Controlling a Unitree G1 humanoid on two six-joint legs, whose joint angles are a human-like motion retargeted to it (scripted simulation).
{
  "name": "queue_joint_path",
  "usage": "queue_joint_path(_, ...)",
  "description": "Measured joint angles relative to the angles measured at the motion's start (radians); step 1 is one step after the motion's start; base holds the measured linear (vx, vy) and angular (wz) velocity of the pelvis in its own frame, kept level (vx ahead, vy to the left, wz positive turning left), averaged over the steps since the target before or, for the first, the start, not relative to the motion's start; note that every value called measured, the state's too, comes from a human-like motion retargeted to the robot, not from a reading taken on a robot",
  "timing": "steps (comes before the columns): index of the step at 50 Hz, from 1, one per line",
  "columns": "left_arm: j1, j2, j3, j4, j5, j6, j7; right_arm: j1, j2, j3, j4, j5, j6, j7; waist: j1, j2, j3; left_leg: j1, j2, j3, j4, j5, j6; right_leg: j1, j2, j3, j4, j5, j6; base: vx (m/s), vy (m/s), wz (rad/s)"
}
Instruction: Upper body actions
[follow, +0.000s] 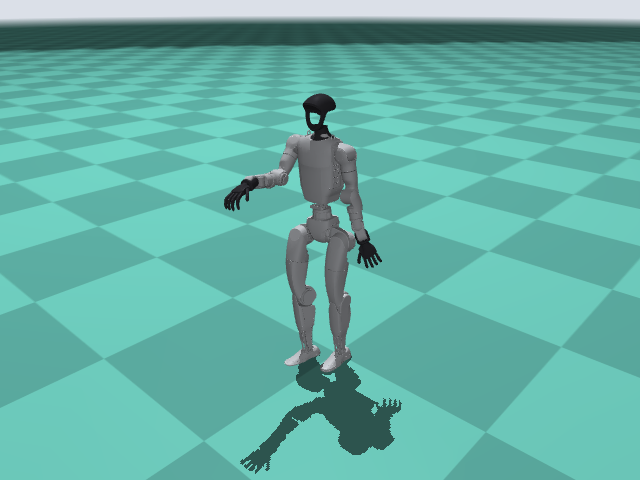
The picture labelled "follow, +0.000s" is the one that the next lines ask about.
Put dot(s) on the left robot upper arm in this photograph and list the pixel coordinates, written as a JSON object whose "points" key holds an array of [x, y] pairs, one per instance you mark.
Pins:
{"points": [[346, 156]]}

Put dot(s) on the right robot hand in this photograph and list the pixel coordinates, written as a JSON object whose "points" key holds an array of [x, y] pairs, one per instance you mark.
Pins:
{"points": [[239, 191]]}

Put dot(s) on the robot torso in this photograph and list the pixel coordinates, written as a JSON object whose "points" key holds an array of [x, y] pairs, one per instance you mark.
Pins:
{"points": [[321, 182]]}

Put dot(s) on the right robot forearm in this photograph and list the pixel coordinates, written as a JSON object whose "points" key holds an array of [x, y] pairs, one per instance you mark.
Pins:
{"points": [[267, 180]]}

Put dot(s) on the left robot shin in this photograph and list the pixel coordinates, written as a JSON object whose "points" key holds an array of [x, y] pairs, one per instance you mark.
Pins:
{"points": [[339, 322]]}

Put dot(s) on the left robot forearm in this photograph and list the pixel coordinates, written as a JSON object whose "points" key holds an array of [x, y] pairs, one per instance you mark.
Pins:
{"points": [[355, 215]]}

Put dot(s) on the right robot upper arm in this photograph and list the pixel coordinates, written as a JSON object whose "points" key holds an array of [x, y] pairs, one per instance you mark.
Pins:
{"points": [[287, 160]]}

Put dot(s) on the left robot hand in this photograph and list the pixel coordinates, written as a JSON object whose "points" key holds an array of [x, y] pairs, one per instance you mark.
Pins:
{"points": [[367, 250]]}

